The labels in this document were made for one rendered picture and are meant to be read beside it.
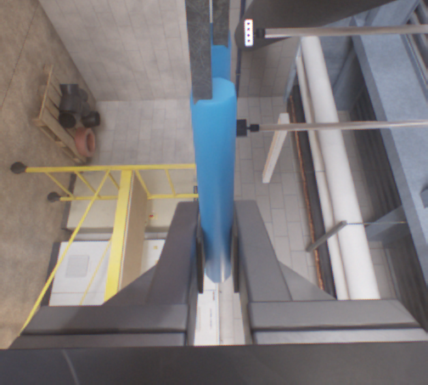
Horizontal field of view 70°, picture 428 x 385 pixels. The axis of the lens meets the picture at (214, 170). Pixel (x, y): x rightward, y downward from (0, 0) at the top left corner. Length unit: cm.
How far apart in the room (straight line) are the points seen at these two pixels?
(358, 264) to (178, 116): 355
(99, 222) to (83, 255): 46
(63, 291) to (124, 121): 276
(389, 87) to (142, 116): 364
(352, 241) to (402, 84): 184
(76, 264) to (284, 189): 297
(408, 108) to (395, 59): 68
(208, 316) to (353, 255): 170
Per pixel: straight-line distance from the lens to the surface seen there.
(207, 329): 378
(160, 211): 414
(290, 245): 444
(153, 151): 497
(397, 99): 386
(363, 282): 314
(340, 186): 334
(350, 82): 514
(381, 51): 429
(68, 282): 419
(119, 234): 294
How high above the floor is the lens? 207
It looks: 1 degrees down
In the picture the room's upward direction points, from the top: 89 degrees clockwise
